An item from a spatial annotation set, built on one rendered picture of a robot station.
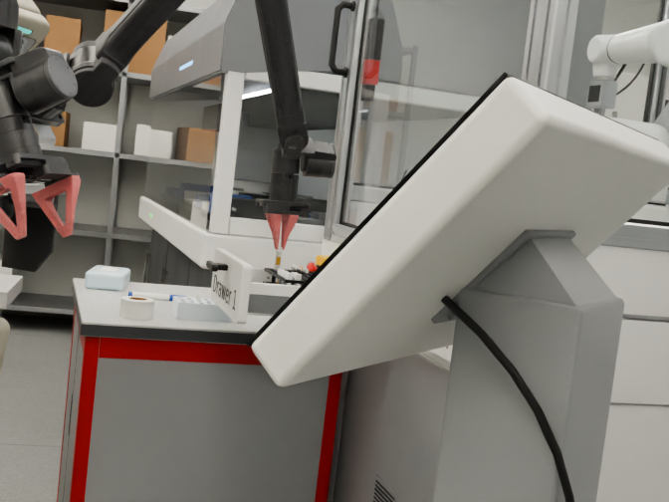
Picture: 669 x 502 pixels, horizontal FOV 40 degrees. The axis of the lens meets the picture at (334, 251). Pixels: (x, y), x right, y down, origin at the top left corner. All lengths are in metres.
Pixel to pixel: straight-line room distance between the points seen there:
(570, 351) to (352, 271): 0.23
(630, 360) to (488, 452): 0.70
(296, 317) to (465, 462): 0.24
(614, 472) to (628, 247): 0.37
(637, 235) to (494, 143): 0.88
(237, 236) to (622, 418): 1.41
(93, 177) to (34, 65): 4.79
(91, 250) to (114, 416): 4.10
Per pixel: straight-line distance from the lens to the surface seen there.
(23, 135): 1.22
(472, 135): 0.67
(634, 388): 1.56
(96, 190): 5.99
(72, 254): 6.03
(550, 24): 1.44
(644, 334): 1.55
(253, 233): 2.65
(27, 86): 1.21
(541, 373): 0.85
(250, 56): 2.64
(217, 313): 2.03
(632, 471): 1.61
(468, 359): 0.87
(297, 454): 2.07
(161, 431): 1.99
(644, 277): 1.54
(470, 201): 0.68
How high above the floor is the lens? 1.11
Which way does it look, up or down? 5 degrees down
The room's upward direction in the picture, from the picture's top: 7 degrees clockwise
